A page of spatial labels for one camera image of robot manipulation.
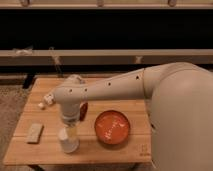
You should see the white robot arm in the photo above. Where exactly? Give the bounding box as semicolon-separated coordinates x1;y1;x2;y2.
53;62;213;171

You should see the beige rectangular sponge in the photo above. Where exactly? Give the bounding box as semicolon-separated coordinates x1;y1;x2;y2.
26;123;44;144

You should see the wooden table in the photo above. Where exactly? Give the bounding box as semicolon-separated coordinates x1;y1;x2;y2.
4;78;151;165

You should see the grey metal rail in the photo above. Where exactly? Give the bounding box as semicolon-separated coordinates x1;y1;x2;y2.
0;49;213;66

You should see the dark red brown object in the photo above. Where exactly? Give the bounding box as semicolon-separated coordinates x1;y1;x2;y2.
80;103;88;121

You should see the orange ceramic bowl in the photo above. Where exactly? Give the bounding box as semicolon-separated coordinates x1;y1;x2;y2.
94;110;130;145

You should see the white tube with cap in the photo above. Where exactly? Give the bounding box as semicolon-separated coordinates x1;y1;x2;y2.
38;93;54;110

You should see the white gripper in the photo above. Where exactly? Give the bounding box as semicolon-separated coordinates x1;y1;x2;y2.
60;103;80;139

